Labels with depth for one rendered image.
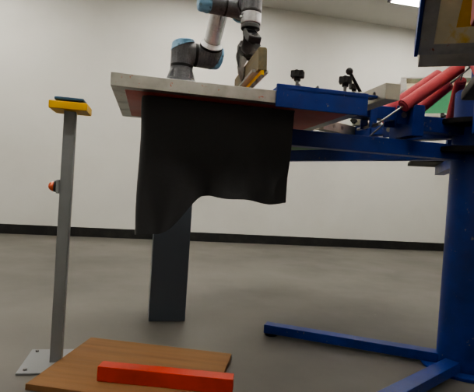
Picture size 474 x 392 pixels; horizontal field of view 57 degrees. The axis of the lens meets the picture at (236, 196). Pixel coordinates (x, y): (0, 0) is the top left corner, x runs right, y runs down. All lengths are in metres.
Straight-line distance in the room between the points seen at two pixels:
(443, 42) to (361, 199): 4.76
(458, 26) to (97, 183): 4.57
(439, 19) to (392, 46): 5.17
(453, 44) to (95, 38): 4.70
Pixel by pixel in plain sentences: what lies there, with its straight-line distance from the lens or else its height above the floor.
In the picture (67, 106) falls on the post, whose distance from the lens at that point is 1.67.
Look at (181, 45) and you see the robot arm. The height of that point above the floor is 1.38.
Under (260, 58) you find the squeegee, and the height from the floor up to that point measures 1.11.
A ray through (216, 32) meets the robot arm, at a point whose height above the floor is 1.45.
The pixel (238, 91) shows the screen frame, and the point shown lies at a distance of 1.33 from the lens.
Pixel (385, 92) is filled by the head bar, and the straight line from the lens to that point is 1.45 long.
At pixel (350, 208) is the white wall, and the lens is 5.99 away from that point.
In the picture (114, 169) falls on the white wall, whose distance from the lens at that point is 5.39.
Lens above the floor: 0.69
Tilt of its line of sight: 1 degrees down
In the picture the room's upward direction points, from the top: 4 degrees clockwise
